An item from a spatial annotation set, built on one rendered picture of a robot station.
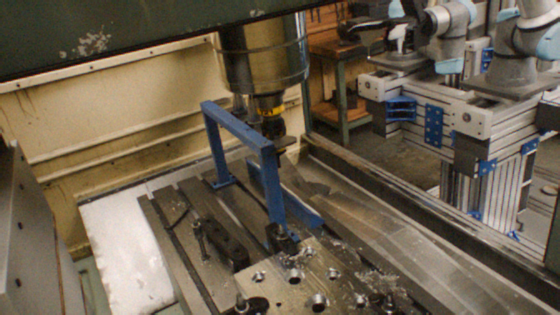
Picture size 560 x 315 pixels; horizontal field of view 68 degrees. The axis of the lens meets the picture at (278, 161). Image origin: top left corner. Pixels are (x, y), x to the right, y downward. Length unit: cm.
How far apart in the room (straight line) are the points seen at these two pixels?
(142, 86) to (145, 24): 120
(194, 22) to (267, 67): 16
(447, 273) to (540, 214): 128
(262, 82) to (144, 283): 109
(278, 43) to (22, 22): 33
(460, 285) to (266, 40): 98
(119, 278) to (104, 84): 71
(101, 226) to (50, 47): 129
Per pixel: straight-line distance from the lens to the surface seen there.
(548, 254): 133
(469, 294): 136
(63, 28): 52
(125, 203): 180
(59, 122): 172
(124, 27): 53
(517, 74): 153
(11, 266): 55
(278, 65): 66
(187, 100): 178
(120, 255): 168
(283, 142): 107
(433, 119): 175
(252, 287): 99
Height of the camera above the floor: 168
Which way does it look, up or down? 28 degrees down
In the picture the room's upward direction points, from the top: 9 degrees counter-clockwise
